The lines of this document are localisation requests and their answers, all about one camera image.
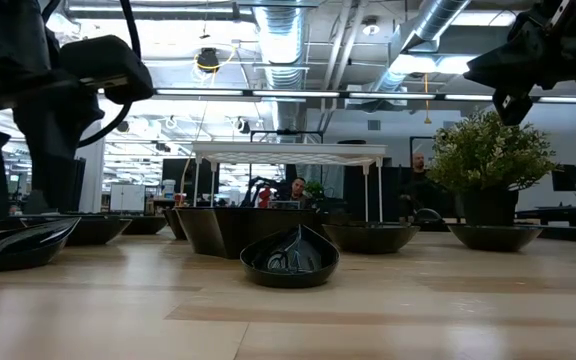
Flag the green potted plant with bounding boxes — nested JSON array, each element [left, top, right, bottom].
[[425, 108, 559, 229]]

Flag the black workbench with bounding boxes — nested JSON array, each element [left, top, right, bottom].
[[515, 203, 576, 227]]

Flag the person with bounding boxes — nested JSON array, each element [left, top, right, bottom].
[[287, 177, 314, 209], [401, 152, 449, 221]]

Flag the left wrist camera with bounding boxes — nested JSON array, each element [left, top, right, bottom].
[[60, 34, 155, 105]]

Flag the white cabinet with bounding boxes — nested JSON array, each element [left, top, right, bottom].
[[109, 182, 147, 214]]

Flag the yellow hanging cord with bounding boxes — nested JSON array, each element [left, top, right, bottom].
[[421, 73, 432, 125]]

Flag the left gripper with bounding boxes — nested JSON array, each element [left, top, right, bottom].
[[0, 0, 105, 221]]

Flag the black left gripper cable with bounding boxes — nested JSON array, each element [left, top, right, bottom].
[[75, 0, 144, 149]]

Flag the long ceiling light strip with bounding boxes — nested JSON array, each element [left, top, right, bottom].
[[153, 87, 576, 105]]

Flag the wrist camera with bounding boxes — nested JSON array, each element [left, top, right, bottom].
[[491, 87, 535, 127], [60, 34, 155, 105]]

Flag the black cabinet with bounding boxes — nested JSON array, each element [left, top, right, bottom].
[[70, 157, 87, 214]]

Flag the black monitor on arm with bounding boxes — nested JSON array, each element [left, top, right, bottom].
[[551, 163, 576, 193]]

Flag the black monitor screen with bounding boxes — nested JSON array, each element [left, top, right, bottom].
[[161, 157, 221, 202]]

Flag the black ceiling camera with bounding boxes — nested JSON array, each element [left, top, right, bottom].
[[196, 47, 221, 74]]

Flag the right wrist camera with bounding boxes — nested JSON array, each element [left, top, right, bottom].
[[491, 87, 535, 127]]

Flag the black square wavy mini plate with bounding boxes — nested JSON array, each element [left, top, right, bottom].
[[174, 206, 329, 260], [162, 208, 189, 241]]

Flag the black teardrop mini plate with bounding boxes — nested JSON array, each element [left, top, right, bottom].
[[239, 223, 341, 290], [0, 216, 82, 275]]

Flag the white wire lattice rack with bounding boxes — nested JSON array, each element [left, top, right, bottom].
[[191, 141, 388, 225]]

